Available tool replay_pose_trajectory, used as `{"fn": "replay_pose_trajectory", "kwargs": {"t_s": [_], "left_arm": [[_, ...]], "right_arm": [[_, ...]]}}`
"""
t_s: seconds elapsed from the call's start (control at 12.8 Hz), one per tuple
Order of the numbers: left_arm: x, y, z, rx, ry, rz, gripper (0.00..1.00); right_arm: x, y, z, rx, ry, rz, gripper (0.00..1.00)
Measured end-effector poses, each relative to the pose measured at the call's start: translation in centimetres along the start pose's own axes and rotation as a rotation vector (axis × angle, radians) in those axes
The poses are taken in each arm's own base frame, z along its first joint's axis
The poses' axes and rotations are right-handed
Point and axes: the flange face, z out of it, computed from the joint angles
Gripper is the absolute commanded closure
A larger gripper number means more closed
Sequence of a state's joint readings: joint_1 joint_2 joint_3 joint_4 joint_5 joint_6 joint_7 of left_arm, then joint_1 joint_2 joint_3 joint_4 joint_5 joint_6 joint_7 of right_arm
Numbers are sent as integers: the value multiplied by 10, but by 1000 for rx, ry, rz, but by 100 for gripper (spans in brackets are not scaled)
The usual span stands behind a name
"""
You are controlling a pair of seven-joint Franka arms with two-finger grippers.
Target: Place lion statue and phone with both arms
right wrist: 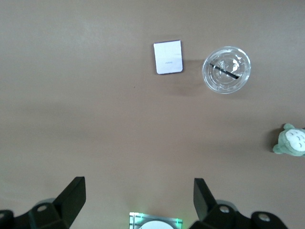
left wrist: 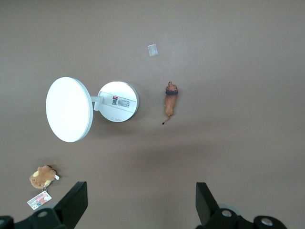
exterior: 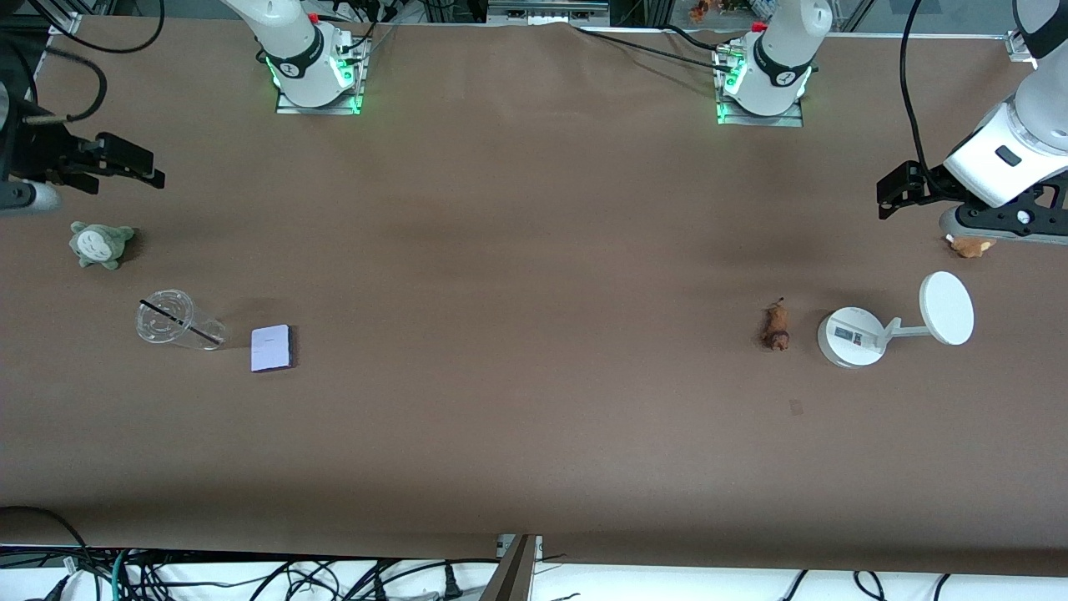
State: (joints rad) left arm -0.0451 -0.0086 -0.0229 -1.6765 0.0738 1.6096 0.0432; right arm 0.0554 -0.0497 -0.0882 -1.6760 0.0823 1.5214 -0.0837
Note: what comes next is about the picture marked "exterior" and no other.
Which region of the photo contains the grey-green plush toy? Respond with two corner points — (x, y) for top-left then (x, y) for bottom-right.
(69, 221), (135, 270)

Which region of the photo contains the white round stand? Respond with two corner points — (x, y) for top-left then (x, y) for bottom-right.
(817, 271), (975, 369)

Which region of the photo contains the clear plastic cup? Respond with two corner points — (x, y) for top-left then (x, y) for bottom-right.
(136, 289), (228, 351)

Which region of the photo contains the black straw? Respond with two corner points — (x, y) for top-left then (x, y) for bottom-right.
(139, 298), (223, 344)

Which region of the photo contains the grey aluminium beam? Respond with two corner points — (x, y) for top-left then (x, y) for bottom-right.
(479, 534), (544, 601)

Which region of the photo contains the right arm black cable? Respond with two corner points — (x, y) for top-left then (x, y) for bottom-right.
(23, 0), (166, 126)

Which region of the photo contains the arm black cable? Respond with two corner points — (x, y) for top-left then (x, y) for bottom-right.
(23, 0), (166, 126)
(899, 0), (937, 191)

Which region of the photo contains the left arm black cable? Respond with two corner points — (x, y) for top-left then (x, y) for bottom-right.
(899, 0), (937, 191)

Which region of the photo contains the aluminium corner rail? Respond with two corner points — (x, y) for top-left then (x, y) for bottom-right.
(33, 0), (86, 36)

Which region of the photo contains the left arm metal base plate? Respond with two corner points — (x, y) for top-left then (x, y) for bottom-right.
(715, 42), (806, 129)

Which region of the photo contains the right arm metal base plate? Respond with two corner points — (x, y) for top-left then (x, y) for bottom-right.
(275, 33), (370, 116)

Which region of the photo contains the short black table cable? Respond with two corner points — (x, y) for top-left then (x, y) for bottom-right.
(663, 23), (728, 53)

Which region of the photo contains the long black table cable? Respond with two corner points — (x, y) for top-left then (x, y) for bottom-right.
(574, 27), (739, 74)

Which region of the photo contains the thick black floor cable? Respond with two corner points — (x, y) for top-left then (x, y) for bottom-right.
(0, 505), (91, 573)

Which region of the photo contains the black plug with cable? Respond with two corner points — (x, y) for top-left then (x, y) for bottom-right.
(359, 558), (501, 601)

